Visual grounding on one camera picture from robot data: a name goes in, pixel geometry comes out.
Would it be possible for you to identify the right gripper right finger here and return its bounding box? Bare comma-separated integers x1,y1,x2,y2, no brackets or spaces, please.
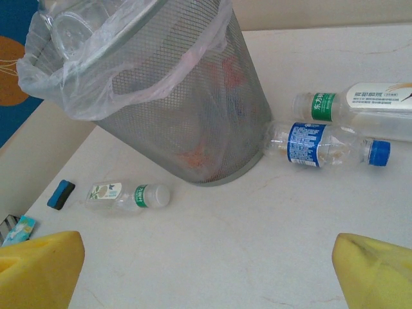
332,232,412,309

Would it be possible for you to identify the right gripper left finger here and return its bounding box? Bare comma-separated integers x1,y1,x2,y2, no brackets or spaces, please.
0,230,86,309

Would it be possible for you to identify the small bottle tree label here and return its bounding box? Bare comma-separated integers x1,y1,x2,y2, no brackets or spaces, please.
84,182,171,218

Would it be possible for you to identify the clear bottle blue label cap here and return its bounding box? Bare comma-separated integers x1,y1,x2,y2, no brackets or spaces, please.
263,120,392,169

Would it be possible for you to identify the clear bottle white crane label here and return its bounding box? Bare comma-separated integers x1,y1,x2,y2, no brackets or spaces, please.
291,82,412,143

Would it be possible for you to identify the clear plastic trash bin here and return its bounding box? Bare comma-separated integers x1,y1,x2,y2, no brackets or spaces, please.
17,0,273,188

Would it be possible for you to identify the clear plastic bin liner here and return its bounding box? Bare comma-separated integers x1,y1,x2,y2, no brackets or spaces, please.
17,0,234,122

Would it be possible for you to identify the wet wipes packet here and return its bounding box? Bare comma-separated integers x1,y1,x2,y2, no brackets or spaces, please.
1,214,37,248

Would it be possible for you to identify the blue whiteboard eraser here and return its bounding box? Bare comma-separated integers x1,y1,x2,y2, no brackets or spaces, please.
46,180,77,211

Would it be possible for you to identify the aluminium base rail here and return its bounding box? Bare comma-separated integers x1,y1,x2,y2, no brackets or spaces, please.
0,214,20,245

